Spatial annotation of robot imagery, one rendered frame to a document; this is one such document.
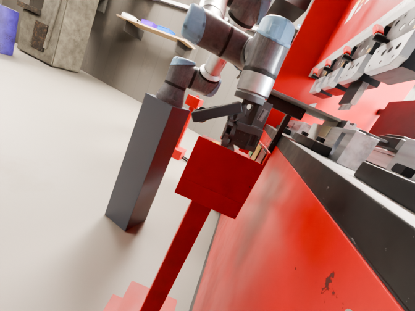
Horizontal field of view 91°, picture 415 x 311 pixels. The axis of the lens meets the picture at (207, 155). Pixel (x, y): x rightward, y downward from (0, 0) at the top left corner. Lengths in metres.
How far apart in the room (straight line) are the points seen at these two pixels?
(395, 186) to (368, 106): 1.54
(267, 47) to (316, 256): 0.37
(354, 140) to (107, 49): 6.50
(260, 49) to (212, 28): 0.13
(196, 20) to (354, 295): 0.52
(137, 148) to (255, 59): 0.84
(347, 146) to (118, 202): 1.13
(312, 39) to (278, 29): 1.34
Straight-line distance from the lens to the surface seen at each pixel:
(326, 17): 1.87
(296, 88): 1.73
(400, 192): 0.34
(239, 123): 0.45
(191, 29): 0.54
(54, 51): 6.01
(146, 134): 1.11
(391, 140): 0.94
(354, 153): 0.66
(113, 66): 6.49
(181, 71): 1.08
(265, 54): 0.46
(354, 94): 0.87
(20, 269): 1.17
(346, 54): 0.97
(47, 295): 1.09
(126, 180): 1.24
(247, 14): 0.91
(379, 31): 0.82
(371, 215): 0.25
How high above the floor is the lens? 0.90
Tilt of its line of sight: 15 degrees down
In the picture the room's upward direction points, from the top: 25 degrees clockwise
